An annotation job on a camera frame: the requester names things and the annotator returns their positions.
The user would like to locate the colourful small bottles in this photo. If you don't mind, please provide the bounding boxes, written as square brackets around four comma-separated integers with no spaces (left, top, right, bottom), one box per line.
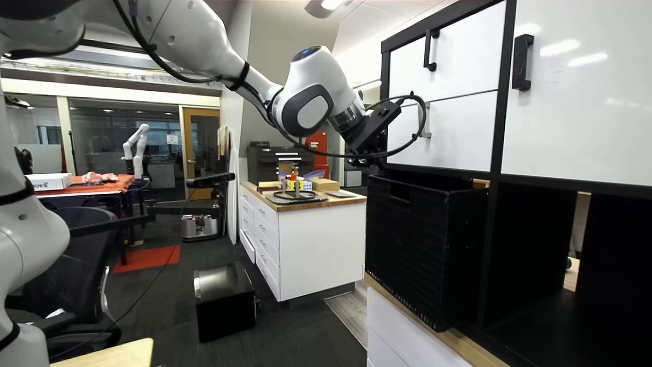
[279,172,306,199]

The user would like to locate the black countertop machine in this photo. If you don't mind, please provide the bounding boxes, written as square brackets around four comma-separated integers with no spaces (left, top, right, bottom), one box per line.
[245,141,316,185]

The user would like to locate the wooden framed glass door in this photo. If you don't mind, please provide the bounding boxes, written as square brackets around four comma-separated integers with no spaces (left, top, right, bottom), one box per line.
[180,107,224,205]

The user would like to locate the white drawer island wooden top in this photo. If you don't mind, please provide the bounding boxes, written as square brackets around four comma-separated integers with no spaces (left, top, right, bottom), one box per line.
[236,182,369,305]

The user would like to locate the black loop drawer handle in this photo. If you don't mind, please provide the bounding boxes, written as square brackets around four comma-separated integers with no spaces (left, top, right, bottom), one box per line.
[421,27,442,74]

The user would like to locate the white cabinet with wooden top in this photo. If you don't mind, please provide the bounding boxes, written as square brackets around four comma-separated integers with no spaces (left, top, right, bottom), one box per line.
[362,272,507,367]

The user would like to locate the white cabinet door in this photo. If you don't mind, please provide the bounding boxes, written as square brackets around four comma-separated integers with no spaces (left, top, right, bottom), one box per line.
[502,0,652,190]

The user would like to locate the white drawer with grey handle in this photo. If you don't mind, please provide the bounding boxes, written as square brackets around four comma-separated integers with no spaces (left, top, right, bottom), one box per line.
[384,90,500,173]

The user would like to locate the black fabric storage bin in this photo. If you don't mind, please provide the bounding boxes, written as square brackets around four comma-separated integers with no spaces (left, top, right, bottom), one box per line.
[579,194,652,323]

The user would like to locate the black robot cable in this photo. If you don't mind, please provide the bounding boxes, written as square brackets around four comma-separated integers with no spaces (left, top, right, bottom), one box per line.
[110,0,429,163]

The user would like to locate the dark round tray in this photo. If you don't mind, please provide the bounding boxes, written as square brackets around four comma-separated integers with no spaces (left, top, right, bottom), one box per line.
[271,190,329,207]

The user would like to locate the white floor container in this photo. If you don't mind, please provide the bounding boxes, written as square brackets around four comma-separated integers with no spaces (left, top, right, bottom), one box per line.
[180,213,220,240]

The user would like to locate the ceiling light fixture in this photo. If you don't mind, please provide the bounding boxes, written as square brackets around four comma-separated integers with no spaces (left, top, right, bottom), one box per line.
[303,0,353,21]

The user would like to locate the white drawer with black handle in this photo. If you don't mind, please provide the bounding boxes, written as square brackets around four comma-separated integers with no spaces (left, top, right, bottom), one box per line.
[387,0,507,111]

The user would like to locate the red floor mat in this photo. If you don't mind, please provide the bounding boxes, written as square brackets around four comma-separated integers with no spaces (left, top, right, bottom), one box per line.
[112,243,184,278]

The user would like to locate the red appliance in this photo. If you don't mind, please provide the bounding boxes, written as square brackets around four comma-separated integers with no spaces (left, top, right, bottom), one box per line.
[302,128,329,179]

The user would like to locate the black open floor box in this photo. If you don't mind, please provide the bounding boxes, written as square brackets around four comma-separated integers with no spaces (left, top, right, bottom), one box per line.
[192,261,259,344]

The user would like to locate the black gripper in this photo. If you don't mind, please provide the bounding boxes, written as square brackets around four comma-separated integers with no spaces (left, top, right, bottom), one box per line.
[345,98,403,179]

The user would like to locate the black door handle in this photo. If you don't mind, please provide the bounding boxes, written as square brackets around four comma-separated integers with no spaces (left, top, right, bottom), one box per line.
[512,33,536,95]

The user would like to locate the light wooden table corner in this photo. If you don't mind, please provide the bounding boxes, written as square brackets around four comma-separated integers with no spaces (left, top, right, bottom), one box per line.
[47,337,156,367]

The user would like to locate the table with orange cloth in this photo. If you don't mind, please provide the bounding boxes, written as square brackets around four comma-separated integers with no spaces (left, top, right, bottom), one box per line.
[29,172,148,268]

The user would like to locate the grey drawer handle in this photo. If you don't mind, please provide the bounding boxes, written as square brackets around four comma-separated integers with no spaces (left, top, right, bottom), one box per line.
[418,100,433,143]

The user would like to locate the white flat box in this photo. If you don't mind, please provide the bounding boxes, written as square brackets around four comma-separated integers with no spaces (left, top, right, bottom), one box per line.
[24,172,73,194]

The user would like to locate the tan cardboard box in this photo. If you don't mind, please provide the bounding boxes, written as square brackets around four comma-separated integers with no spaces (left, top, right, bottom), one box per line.
[310,177,342,195]

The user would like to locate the black office chair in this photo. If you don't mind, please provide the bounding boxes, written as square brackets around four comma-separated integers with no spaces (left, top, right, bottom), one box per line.
[13,203,155,363]

